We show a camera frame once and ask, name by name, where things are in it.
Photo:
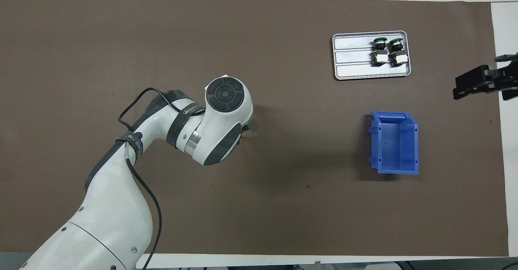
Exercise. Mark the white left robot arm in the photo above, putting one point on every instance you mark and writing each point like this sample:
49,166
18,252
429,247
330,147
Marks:
109,221

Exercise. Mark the brown table mat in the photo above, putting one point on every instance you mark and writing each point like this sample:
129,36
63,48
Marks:
283,39

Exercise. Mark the green push button switch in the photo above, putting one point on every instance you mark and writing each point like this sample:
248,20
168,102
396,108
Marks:
379,55
249,128
397,55

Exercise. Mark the silver metal tray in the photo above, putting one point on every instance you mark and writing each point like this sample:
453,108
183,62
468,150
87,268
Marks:
344,72

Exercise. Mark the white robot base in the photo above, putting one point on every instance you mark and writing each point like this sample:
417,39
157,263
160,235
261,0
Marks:
384,266

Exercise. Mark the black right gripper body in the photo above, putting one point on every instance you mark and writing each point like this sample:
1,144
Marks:
510,79

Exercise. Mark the blue plastic storage bin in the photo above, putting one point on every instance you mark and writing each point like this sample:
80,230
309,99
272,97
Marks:
398,148

